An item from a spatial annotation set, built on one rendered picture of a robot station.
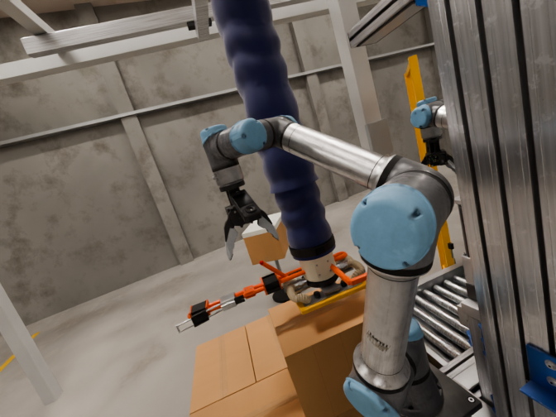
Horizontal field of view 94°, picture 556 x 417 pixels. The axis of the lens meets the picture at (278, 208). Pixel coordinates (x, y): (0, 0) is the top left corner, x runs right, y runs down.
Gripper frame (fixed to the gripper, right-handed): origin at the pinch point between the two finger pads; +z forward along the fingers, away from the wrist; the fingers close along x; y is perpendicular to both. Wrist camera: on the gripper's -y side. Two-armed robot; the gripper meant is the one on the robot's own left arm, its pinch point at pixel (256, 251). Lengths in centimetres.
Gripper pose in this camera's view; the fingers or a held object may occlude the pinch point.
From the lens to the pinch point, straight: 74.8
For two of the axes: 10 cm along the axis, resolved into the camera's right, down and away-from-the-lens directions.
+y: -3.2, -1.0, 9.4
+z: 2.9, 9.3, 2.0
